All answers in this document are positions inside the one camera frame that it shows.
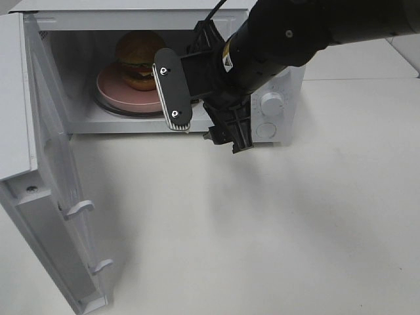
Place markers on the round white door button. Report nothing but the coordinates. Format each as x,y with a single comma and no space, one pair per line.
266,130

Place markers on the white microwave door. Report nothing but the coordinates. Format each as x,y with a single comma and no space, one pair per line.
40,187

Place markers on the glass microwave turntable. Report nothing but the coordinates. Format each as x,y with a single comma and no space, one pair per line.
105,105

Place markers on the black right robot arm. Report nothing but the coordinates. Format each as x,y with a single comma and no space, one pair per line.
280,34

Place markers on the white microwave knob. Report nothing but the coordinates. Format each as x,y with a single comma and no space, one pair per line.
272,104

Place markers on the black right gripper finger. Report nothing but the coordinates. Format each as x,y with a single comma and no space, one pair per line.
206,33
172,90

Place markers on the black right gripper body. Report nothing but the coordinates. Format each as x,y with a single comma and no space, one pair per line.
228,109

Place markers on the burger with lettuce and tomato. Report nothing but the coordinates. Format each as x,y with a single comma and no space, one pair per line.
135,53

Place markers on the pink plate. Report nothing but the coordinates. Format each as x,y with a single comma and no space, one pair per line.
111,86

